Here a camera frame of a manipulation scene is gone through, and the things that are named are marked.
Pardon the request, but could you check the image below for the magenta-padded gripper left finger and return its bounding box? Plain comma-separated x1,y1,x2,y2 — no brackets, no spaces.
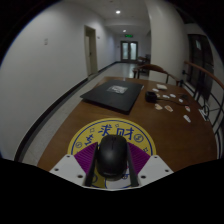
49,141,100,188

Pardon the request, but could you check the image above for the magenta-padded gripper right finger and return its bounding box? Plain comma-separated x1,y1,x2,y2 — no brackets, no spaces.
125,142,174,188

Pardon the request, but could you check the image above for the black computer mouse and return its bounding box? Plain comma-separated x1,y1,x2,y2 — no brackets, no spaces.
96,134,129,181

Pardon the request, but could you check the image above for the round yellow printed mouse pad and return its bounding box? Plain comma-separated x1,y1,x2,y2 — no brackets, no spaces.
67,117,157,189

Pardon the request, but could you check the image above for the black charger block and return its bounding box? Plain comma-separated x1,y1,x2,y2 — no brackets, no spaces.
144,90,159,103

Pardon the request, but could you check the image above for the black closed laptop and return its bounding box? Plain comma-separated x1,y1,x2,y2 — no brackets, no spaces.
79,78,145,115

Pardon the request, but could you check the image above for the wooden armchair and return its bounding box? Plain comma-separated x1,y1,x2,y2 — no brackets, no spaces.
132,63,183,87

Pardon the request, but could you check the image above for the black railing with wooden handrail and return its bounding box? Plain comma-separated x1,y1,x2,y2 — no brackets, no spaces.
183,59,224,141

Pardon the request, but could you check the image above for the white side door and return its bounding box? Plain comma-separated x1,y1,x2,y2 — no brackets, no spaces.
83,25,99,77

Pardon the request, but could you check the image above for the dark framed window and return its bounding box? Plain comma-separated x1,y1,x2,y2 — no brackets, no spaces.
186,33,214,98

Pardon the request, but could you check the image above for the glass double door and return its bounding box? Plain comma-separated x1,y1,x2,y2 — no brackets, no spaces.
120,40,139,63

